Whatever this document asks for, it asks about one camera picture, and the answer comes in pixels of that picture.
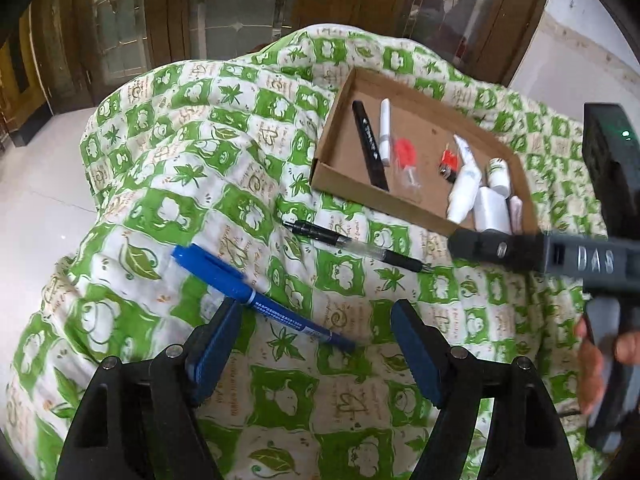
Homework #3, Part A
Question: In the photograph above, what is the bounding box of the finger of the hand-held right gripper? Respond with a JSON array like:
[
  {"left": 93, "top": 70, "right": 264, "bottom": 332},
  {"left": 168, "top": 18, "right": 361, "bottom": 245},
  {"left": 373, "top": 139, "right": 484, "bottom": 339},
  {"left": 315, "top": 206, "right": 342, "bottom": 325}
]
[{"left": 446, "top": 230, "right": 547, "bottom": 272}]

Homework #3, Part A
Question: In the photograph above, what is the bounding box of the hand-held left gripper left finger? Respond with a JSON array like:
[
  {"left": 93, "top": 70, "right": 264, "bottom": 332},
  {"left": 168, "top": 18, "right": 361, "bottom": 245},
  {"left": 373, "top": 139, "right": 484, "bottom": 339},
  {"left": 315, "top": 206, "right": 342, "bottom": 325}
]
[{"left": 55, "top": 297, "right": 243, "bottom": 480}]

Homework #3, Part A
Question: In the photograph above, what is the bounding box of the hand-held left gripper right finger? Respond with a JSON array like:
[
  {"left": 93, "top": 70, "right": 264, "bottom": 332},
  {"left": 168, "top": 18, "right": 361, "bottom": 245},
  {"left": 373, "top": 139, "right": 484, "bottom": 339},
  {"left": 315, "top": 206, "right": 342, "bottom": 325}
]
[{"left": 390, "top": 299, "right": 571, "bottom": 480}]

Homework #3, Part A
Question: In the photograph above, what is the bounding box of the white rectangular box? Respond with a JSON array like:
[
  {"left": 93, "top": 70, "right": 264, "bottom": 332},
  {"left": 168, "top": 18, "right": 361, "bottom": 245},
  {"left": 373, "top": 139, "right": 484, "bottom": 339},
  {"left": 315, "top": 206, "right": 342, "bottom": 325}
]
[{"left": 472, "top": 186, "right": 513, "bottom": 235}]

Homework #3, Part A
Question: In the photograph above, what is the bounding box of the white printed tube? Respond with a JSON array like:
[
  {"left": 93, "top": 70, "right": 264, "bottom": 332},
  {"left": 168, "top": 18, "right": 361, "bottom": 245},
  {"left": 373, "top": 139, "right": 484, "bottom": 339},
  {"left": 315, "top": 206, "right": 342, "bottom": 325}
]
[{"left": 508, "top": 196, "right": 524, "bottom": 235}]

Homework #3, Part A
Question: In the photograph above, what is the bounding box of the white spray bottle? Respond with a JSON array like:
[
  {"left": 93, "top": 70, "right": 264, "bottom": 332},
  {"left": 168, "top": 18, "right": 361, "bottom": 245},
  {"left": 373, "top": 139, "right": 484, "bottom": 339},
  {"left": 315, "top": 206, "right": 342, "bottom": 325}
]
[{"left": 446, "top": 134, "right": 483, "bottom": 224}]

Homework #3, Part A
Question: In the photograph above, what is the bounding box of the small white bottle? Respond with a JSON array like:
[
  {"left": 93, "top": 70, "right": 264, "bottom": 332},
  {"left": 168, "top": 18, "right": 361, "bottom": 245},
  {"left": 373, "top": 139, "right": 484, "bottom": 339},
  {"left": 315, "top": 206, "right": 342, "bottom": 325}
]
[{"left": 486, "top": 157, "right": 512, "bottom": 197}]

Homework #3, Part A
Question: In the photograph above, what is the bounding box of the blue marker pen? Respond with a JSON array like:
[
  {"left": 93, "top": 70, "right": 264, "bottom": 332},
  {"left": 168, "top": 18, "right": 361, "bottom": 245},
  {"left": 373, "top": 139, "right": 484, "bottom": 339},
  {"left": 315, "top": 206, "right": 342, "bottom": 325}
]
[{"left": 171, "top": 244, "right": 357, "bottom": 353}]

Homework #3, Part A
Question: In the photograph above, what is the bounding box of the small red lighter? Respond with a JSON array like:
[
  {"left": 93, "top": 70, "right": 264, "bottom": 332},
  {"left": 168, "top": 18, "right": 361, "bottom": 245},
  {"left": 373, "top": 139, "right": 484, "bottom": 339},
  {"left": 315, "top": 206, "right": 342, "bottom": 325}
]
[{"left": 440, "top": 146, "right": 460, "bottom": 177}]

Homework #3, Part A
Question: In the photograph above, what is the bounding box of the clear plastic piece red cap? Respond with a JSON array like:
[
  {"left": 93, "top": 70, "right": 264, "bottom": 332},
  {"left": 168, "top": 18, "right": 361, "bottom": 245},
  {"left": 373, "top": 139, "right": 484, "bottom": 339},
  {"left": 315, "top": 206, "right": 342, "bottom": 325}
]
[{"left": 392, "top": 139, "right": 423, "bottom": 203}]

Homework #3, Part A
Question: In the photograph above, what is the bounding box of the shallow cardboard tray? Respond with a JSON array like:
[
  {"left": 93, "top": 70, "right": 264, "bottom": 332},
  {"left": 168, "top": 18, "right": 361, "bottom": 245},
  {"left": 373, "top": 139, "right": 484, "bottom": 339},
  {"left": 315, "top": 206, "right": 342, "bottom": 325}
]
[{"left": 309, "top": 66, "right": 543, "bottom": 238}]

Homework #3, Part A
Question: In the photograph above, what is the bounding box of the black clear gel pen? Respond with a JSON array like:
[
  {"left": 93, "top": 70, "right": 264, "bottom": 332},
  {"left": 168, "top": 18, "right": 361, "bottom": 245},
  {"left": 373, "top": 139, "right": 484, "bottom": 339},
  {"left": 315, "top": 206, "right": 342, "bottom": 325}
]
[{"left": 281, "top": 219, "right": 431, "bottom": 275}]

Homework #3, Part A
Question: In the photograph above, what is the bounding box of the white pen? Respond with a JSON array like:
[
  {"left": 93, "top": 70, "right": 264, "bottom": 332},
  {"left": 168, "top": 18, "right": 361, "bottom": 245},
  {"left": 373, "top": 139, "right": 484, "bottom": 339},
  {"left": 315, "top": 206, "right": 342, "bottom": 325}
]
[{"left": 379, "top": 98, "right": 395, "bottom": 167}]

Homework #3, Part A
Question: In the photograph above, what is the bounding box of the black marker white print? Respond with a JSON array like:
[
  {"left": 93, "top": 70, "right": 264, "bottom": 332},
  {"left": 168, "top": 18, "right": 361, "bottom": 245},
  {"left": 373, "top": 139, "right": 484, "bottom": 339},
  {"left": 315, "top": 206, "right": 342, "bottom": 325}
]
[{"left": 351, "top": 101, "right": 390, "bottom": 192}]

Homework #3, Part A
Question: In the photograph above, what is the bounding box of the person's right hand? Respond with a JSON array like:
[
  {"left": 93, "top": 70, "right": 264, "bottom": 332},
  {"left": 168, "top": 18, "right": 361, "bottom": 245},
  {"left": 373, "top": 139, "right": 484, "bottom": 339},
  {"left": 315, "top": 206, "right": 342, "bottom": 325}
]
[{"left": 574, "top": 319, "right": 640, "bottom": 417}]

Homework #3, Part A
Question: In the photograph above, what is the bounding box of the green white printed blanket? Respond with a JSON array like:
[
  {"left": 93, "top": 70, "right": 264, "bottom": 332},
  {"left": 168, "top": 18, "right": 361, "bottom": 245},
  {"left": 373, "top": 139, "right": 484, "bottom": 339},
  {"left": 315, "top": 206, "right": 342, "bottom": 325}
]
[{"left": 0, "top": 22, "right": 631, "bottom": 480}]

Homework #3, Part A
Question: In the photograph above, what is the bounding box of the wooden glass door cabinet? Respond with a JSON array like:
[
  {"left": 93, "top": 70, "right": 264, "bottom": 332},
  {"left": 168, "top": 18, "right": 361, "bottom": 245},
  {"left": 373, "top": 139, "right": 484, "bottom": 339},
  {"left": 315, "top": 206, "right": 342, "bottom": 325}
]
[{"left": 65, "top": 0, "right": 558, "bottom": 91}]

